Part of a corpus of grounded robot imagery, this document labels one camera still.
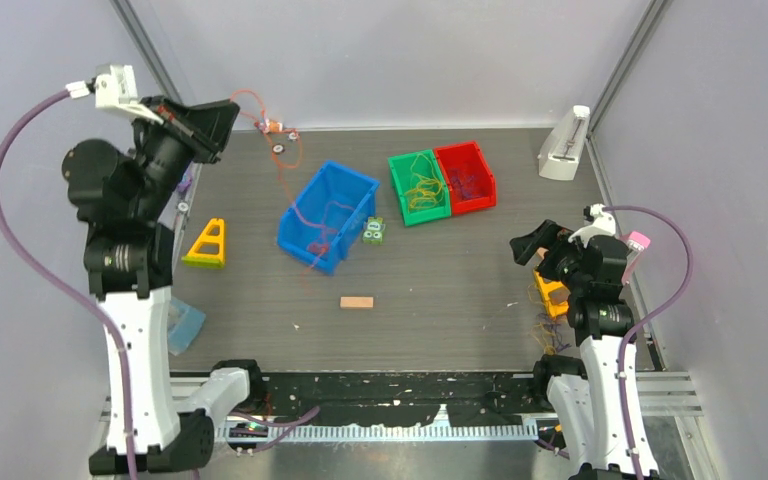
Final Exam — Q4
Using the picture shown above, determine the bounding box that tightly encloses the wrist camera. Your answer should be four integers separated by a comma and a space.
568, 203, 617, 246
65, 64, 163, 124

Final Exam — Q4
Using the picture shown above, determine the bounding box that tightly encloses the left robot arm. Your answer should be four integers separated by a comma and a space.
62, 96, 267, 475

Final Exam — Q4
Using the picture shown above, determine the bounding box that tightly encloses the green plastic bin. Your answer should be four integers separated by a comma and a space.
388, 149, 452, 227

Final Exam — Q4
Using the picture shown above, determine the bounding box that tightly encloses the wooden block centre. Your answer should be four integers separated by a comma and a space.
339, 296, 375, 309

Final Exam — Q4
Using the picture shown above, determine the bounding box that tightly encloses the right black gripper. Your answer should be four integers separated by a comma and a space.
510, 219, 590, 294

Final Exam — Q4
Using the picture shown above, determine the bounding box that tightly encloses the purple string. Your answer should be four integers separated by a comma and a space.
450, 155, 488, 203

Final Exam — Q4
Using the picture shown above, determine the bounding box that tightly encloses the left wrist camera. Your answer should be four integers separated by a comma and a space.
65, 64, 163, 124

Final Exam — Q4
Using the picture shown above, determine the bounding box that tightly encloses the pink metronome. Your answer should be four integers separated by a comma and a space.
621, 231, 651, 285

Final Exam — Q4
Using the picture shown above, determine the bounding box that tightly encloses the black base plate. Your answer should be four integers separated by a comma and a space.
233, 371, 553, 427

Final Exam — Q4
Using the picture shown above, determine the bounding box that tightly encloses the white metronome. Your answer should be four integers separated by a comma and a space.
538, 105, 591, 181

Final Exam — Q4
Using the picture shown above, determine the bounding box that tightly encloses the blue plastic bin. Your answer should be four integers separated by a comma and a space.
276, 160, 380, 275

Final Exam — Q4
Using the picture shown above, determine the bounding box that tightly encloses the small figurine toy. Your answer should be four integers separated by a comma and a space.
259, 118, 284, 134

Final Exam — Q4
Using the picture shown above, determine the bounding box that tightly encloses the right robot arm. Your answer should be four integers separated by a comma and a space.
510, 220, 661, 479

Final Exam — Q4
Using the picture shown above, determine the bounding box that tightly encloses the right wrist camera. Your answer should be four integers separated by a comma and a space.
568, 203, 617, 246

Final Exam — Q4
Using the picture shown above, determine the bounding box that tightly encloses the yellow triangle toy left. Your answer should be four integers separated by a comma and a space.
181, 218, 226, 269

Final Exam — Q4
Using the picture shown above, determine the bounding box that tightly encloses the yellow orange string bundle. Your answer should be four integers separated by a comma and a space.
402, 152, 448, 213

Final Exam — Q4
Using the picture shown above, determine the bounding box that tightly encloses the green owl tile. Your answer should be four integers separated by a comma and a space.
362, 216, 386, 245

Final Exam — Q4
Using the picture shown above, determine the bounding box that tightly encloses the clear plastic bottle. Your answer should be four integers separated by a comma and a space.
167, 297, 206, 356

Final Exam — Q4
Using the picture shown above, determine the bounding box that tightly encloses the red plastic bin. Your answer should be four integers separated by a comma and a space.
433, 141, 497, 216

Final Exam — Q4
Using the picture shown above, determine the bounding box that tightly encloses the purple round toy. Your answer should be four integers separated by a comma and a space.
176, 171, 193, 196

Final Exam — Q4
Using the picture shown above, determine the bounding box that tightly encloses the yellow triangle toy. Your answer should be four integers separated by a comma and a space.
181, 218, 226, 269
533, 269, 570, 321

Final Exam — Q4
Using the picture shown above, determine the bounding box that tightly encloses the yellow triangle toy right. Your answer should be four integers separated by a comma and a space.
533, 269, 570, 321

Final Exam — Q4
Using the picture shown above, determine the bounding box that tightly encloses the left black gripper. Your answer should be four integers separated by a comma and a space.
131, 93, 239, 218

